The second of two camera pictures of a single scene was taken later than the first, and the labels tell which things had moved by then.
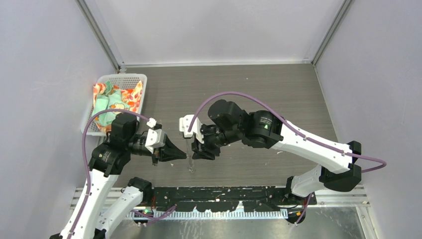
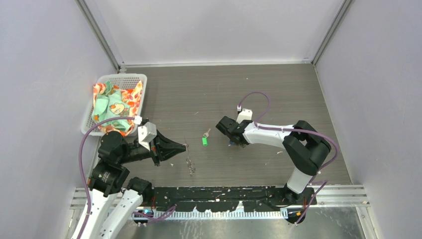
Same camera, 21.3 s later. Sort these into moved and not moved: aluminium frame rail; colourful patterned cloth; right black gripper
Moved: right black gripper
Not moved: aluminium frame rail; colourful patterned cloth
